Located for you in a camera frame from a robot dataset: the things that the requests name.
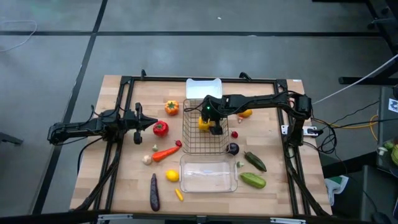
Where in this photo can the red bell pepper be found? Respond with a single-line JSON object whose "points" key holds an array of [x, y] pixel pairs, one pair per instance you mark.
{"points": [[160, 128]]}

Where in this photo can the clear plastic bin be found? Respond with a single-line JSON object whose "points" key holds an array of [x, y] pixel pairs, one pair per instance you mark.
{"points": [[208, 186]]}

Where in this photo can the dark green cucumber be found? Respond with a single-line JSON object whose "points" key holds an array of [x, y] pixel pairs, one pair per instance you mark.
{"points": [[255, 161]]}

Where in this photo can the white garlic bulb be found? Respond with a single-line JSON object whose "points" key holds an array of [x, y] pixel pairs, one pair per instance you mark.
{"points": [[147, 160]]}

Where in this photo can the orange bell pepper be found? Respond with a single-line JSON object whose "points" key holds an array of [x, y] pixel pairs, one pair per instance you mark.
{"points": [[172, 107]]}

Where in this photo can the white toy mushroom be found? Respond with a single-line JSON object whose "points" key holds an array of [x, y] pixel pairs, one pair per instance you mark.
{"points": [[382, 151]]}

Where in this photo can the red round fruit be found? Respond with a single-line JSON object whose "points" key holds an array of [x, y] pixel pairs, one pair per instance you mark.
{"points": [[240, 119]]}

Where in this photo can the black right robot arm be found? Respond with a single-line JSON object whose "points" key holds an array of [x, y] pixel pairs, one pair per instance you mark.
{"points": [[264, 101]]}

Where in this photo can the dark storage bin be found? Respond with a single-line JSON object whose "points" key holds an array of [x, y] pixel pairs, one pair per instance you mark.
{"points": [[379, 193]]}

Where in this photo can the yellow bell pepper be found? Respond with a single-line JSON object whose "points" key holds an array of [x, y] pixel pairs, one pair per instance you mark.
{"points": [[203, 125]]}

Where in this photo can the black desk leg frame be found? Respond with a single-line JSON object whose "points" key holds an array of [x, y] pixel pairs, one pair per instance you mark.
{"points": [[367, 81]]}

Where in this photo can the black aluminium table frame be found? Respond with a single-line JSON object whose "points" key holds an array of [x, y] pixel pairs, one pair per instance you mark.
{"points": [[155, 78]]}

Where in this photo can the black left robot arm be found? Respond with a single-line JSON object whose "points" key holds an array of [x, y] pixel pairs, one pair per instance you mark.
{"points": [[77, 127]]}

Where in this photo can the long orange carrot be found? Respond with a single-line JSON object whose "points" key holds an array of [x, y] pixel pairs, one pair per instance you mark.
{"points": [[166, 153]]}

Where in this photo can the small green toy vegetable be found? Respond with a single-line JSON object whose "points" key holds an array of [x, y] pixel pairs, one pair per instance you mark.
{"points": [[239, 164], [155, 148]]}

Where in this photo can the white green bag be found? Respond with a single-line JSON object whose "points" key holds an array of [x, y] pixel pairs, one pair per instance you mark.
{"points": [[335, 186]]}

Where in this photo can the light green bumpy cucumber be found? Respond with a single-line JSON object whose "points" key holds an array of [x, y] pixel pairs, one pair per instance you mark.
{"points": [[252, 180]]}

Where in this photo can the grey cabinet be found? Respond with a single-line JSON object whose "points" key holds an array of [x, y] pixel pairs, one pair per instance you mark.
{"points": [[385, 124]]}

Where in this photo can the round dark purple eggplant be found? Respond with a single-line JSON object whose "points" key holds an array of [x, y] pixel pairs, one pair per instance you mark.
{"points": [[233, 148]]}

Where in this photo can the yellow orange mango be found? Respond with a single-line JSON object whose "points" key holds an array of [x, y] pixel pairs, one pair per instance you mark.
{"points": [[245, 113]]}

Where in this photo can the yellow lemon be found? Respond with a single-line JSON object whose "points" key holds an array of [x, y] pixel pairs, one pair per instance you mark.
{"points": [[172, 175]]}

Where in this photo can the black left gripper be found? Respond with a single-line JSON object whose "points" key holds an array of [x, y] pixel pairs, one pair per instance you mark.
{"points": [[133, 121]]}

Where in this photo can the black frame clamp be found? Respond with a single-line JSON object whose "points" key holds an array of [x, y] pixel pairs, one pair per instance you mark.
{"points": [[245, 75], [143, 74]]}

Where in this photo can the long purple eggplant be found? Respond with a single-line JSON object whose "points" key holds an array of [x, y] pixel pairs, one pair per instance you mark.
{"points": [[154, 193]]}

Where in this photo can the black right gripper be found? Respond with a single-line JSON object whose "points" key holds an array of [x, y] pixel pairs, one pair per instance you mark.
{"points": [[219, 109]]}

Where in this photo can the silver metal bracket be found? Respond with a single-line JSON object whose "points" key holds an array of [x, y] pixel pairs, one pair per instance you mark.
{"points": [[115, 216], [287, 220]]}

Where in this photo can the blue white sticker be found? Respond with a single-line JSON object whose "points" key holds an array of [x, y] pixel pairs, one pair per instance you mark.
{"points": [[393, 105]]}

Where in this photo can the black chair base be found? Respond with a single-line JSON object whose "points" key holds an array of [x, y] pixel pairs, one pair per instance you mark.
{"points": [[11, 139]]}

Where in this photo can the small yellow corn cob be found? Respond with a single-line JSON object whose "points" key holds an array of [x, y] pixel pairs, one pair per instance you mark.
{"points": [[179, 194]]}

